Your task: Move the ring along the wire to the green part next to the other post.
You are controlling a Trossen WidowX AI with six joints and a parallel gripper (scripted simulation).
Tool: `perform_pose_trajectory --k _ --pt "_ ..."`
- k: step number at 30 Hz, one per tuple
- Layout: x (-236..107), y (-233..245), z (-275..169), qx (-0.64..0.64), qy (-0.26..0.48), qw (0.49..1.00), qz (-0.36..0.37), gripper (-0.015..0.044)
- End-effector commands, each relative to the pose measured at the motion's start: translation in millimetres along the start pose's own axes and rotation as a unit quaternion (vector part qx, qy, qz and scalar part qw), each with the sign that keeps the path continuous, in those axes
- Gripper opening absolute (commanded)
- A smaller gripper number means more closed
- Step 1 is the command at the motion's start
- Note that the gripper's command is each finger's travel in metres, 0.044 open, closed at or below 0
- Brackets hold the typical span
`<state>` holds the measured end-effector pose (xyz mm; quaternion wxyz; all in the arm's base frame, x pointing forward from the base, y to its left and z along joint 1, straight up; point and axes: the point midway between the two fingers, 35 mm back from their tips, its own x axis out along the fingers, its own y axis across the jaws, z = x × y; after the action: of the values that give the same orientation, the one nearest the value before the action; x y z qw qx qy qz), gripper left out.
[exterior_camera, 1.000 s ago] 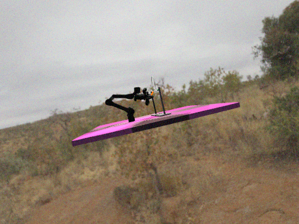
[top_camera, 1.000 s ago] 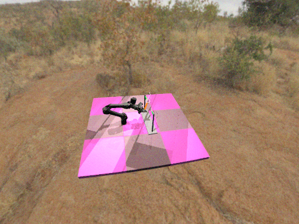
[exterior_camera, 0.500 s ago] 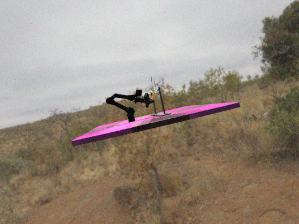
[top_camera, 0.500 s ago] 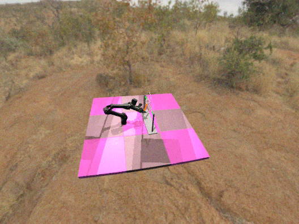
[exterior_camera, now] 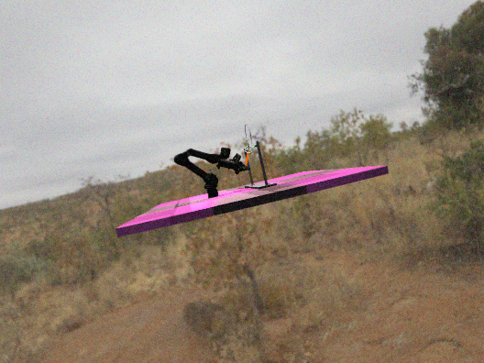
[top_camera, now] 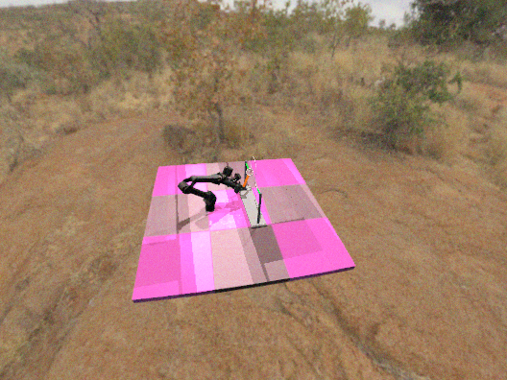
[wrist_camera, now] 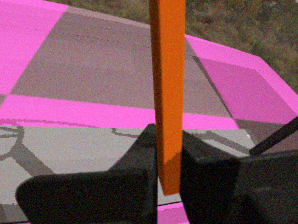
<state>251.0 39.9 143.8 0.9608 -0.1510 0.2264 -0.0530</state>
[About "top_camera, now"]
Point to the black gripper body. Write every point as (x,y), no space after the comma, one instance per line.
(234,186)

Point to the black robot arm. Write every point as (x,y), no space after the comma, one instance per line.
(208,197)

